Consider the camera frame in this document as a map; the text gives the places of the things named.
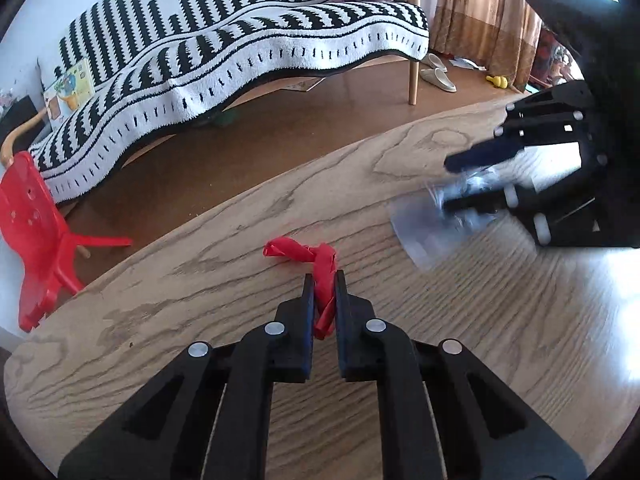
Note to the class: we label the sofa with striped blanket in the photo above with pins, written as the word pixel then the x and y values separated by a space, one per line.
pixel 200 65

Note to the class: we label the brown curtain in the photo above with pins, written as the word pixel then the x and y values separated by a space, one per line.
pixel 480 15

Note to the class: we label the yellow toy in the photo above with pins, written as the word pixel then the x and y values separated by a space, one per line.
pixel 496 81

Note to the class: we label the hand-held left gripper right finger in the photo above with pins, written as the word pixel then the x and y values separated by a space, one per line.
pixel 342 310

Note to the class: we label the white paper on floor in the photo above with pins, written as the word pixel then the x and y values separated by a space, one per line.
pixel 467 63

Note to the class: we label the red plastic chair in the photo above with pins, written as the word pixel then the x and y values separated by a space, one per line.
pixel 35 240

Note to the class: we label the red wrapper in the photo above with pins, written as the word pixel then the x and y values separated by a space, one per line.
pixel 325 267

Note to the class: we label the black box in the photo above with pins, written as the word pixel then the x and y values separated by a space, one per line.
pixel 15 117

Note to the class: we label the clear plastic wrapper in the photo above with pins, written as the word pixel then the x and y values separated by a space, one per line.
pixel 425 232

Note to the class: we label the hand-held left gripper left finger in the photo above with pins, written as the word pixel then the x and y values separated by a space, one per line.
pixel 309 310

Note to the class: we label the children's picture book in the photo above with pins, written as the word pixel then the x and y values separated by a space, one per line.
pixel 67 90

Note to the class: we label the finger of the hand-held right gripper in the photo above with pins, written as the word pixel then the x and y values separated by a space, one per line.
pixel 475 202
pixel 480 155

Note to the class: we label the beige slipper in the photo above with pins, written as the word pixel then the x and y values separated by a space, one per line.
pixel 435 61
pixel 437 80

